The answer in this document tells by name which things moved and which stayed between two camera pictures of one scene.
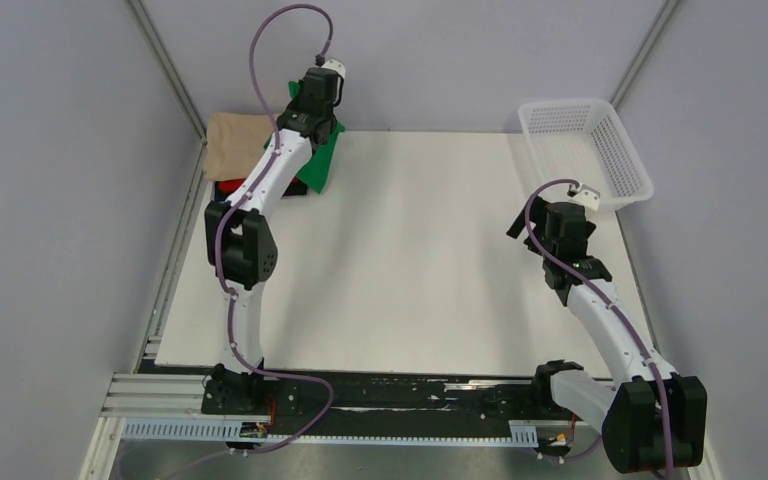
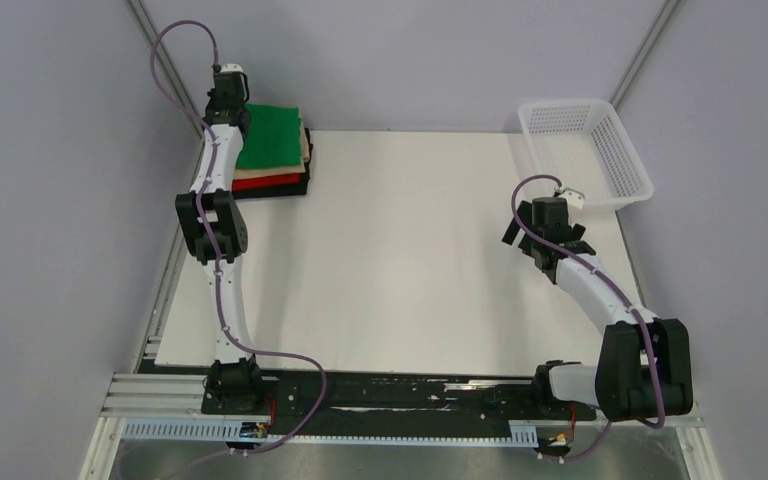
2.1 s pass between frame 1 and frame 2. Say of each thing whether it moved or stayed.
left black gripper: moved
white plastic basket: stayed
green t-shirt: moved
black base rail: stayed
